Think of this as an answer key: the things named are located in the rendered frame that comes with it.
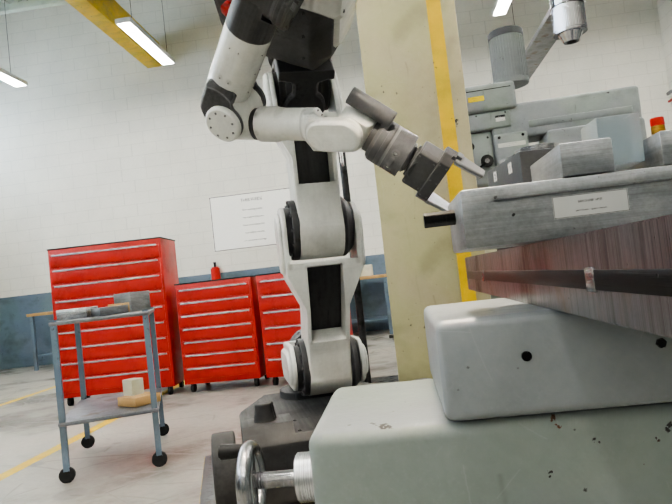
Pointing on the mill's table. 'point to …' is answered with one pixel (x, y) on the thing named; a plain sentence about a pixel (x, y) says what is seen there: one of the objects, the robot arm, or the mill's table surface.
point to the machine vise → (565, 203)
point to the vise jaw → (575, 160)
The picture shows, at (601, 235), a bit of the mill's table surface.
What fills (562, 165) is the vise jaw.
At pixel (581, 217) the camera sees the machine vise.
